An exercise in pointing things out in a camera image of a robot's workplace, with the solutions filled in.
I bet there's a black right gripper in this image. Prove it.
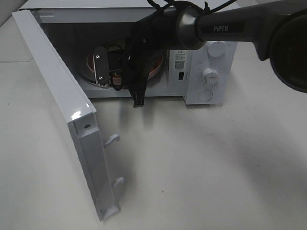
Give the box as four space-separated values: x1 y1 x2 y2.
122 16 177 108

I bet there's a pink round plate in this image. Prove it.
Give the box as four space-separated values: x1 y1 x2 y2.
84 50 163 85

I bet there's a white round door button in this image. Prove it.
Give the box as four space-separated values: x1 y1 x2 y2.
198 90 213 102

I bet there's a white microwave door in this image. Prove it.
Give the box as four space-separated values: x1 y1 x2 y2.
12 10 125 221

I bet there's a white microwave knob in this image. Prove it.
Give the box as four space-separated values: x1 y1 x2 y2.
202 68 219 85
206 41 226 58

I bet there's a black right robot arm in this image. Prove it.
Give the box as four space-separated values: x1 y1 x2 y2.
121 0 307 107

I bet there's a white warning label sticker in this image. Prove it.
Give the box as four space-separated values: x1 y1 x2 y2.
174 50 187 70

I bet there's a white microwave oven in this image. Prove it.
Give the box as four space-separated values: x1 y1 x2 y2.
13 0 237 105

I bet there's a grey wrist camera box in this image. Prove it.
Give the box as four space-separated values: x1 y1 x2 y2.
93 46 109 88

